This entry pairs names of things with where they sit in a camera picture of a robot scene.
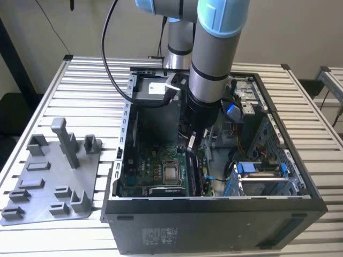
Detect black RAM stick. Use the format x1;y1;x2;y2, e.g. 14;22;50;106
193;154;204;196
187;152;198;198

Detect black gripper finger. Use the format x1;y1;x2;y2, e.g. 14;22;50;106
187;130;200;156

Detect black box beside table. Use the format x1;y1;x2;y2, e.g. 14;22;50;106
299;79;325;101

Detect green motherboard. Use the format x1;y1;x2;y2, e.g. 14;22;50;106
123;143;212;198

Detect black case fan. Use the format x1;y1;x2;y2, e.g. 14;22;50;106
124;109;139;172

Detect thick black camera cable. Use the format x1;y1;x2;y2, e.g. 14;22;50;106
100;0;177;109

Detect black slanted frame post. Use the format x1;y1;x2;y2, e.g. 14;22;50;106
0;17;37;102

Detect grey plastic parts rack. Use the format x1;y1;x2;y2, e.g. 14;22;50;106
0;117;104;227

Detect black open PC case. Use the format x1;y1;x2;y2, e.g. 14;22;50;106
100;65;328;255

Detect grey camera with blue light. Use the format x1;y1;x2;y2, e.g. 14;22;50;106
221;99;245;124

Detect orange and red wires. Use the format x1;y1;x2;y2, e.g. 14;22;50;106
232;125;255;162

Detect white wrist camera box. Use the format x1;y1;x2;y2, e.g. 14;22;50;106
163;72;189;95

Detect CPU socket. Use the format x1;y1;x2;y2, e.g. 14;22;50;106
161;160;181;186

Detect black graphics card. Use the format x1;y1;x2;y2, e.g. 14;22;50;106
148;186;187;198

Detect blue data wire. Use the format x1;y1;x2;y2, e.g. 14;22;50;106
205;173;228;183

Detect hard disk in blue carrier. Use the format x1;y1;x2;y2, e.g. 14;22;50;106
235;162;292;198

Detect grey metal drive cage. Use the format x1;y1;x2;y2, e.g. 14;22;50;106
205;72;269;148

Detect metal slat side table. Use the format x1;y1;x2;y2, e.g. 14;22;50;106
315;65;343;108

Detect silver CPU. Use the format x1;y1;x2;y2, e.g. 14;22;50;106
165;165;179;182

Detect thin black wall cable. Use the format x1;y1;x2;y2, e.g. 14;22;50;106
42;4;71;56

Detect power supply wire bundle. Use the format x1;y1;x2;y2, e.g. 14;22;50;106
178;124;190;140

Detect grey power supply unit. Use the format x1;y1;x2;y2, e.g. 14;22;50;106
132;77;182;142

